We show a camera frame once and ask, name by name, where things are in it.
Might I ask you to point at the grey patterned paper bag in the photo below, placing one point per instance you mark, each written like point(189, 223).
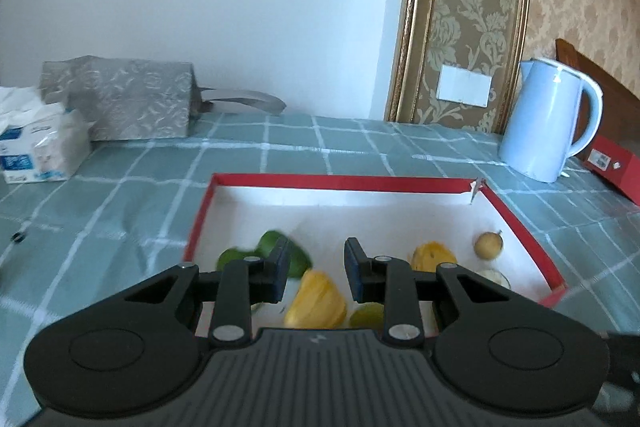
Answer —
point(126, 100)

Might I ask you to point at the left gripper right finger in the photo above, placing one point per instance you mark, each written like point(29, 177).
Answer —
point(388, 281)

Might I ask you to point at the small yellow jackfruit piece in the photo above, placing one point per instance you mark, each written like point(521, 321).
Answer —
point(427, 257)

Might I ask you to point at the green checked tablecloth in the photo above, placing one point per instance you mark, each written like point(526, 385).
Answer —
point(129, 209)

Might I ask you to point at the small red box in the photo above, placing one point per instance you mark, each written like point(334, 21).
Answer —
point(617, 165)

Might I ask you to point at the green round fruit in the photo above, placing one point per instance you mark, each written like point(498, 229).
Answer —
point(368, 316)

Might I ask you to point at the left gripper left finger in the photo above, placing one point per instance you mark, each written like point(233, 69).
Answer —
point(240, 285)

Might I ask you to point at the red shallow cardboard box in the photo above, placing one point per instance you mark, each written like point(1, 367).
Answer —
point(389, 217)

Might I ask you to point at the green avocado wedge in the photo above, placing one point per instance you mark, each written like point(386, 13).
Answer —
point(299, 259)

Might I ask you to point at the tan longan fruit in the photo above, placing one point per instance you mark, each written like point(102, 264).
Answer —
point(488, 246)

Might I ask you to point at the large yellow jackfruit piece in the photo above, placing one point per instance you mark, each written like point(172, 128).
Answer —
point(318, 304)

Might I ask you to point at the white wall switch panel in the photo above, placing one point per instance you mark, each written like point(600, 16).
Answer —
point(458, 85)

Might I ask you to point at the cut cucumber piece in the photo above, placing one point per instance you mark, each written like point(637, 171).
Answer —
point(235, 253)

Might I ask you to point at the light blue electric kettle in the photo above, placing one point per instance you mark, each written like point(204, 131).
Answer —
point(557, 114)

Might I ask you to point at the cat print tissue box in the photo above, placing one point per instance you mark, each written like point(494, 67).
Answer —
point(43, 138)

